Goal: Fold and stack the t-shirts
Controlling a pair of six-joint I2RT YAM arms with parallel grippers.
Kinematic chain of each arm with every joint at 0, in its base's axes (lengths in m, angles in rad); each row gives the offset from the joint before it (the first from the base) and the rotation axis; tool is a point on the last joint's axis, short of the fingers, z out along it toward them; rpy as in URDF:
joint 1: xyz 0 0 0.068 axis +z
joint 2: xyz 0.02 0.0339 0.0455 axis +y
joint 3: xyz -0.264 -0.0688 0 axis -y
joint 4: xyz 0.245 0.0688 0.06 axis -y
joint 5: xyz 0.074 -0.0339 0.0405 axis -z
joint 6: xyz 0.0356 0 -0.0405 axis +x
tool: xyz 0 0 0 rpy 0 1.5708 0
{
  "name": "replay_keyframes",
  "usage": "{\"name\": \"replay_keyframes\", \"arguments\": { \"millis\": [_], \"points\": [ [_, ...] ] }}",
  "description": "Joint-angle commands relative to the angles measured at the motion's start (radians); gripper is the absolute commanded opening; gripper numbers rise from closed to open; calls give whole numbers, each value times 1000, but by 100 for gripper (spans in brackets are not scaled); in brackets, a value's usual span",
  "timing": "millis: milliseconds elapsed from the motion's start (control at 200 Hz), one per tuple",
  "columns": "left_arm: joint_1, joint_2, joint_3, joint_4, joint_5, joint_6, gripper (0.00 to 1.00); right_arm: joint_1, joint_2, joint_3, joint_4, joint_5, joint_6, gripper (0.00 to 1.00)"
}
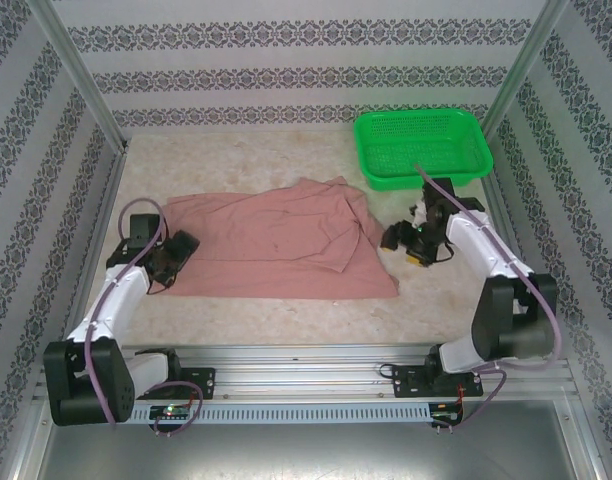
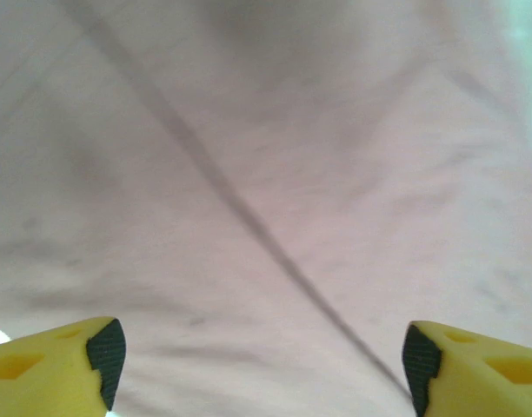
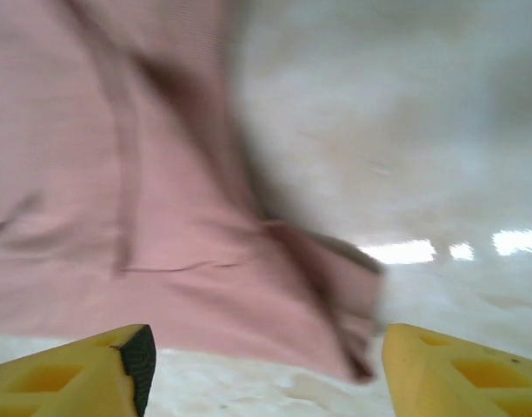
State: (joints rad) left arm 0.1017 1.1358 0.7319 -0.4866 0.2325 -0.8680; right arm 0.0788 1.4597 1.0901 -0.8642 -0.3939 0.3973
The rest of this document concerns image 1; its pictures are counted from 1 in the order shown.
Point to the pink t-shirt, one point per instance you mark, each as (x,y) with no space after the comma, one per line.
(266,240)

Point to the green plastic mesh basket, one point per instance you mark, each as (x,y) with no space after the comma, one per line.
(481,160)

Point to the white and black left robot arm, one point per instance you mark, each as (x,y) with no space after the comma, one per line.
(111,300)

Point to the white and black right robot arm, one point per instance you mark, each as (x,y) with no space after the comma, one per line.
(501,320)

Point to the small controller circuit board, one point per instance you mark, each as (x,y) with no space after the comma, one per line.
(446,412)
(168,411)

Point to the brushed metal panel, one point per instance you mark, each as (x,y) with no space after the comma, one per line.
(306,455)

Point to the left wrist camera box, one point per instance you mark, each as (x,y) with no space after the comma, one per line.
(142,229)

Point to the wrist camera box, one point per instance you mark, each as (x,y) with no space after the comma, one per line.
(142,229)
(438,189)

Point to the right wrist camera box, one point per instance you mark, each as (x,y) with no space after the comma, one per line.
(438,189)

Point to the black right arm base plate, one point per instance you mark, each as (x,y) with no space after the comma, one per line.
(408,382)

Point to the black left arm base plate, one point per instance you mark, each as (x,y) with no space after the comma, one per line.
(203,382)

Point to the aluminium mounting rail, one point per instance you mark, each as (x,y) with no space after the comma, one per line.
(296,375)

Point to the aluminium corner post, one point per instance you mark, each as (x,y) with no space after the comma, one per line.
(525,65)
(86,77)

